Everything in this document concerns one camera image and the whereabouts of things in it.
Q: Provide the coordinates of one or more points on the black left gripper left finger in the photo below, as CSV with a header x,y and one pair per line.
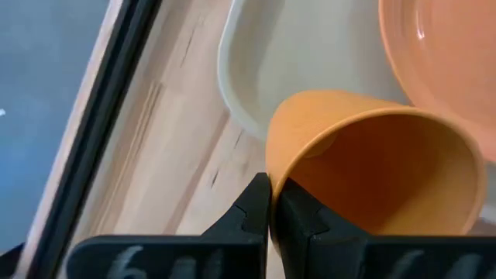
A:
x,y
232,255

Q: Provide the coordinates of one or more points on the orange plate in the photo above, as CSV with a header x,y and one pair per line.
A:
x,y
449,58

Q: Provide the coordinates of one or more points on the cream plastic tray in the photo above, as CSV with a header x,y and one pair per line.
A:
x,y
294,54

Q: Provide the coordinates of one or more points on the orange plastic cup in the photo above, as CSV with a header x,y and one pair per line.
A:
x,y
379,174

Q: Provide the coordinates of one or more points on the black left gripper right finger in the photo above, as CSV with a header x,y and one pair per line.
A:
x,y
329,255

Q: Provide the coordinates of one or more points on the black metal table frame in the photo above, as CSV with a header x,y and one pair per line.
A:
x,y
93,131

